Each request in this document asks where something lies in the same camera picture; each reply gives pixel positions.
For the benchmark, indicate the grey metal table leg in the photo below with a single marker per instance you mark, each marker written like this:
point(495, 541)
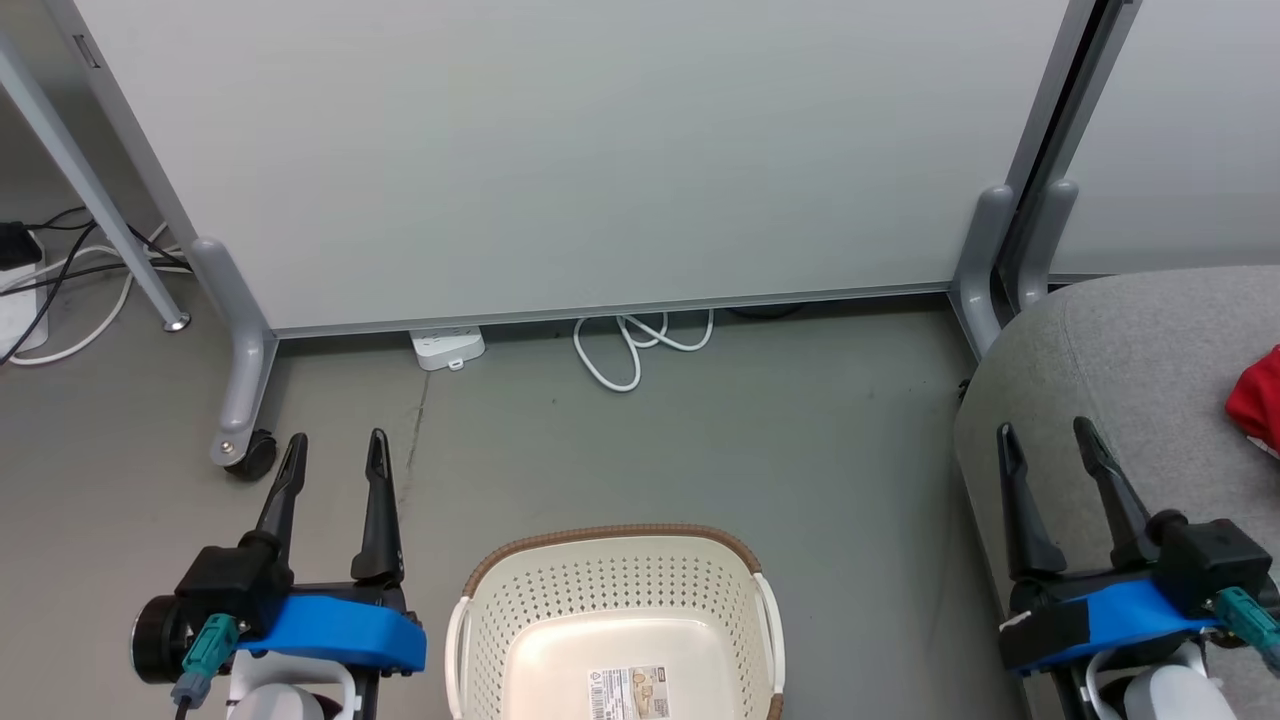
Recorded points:
point(90, 190)

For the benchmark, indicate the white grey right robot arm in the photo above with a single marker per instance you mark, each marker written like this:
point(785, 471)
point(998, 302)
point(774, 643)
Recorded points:
point(1160, 695)

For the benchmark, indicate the printed basket label sticker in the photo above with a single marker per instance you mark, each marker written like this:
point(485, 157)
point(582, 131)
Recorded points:
point(628, 693)

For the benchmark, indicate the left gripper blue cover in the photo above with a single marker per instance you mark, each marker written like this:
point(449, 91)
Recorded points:
point(340, 630)

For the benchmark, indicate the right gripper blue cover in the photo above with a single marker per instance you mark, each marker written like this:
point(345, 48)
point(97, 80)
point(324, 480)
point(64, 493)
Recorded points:
point(1130, 620)

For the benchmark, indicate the grey partition foot with caster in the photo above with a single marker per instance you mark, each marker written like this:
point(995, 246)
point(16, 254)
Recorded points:
point(240, 360)

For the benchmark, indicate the white power strip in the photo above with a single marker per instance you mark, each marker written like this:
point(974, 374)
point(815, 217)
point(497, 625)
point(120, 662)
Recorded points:
point(448, 347)

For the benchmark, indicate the cream perforated laundry basket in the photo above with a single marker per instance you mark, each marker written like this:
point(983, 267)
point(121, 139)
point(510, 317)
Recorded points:
point(620, 610)

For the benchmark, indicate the grey fabric sofa seat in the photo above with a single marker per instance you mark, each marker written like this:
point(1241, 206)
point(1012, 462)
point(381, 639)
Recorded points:
point(1130, 370)

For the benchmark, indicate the black plug adapter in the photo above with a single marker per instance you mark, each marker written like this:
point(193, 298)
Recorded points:
point(18, 245)

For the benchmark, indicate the red garment white trim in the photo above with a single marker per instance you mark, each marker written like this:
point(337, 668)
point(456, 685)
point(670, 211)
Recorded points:
point(1260, 400)

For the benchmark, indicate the narrow white partition panel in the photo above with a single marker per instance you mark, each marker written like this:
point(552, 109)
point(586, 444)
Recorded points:
point(1180, 130)

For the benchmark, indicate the large white partition panel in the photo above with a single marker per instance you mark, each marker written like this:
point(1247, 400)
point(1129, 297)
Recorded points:
point(560, 150)

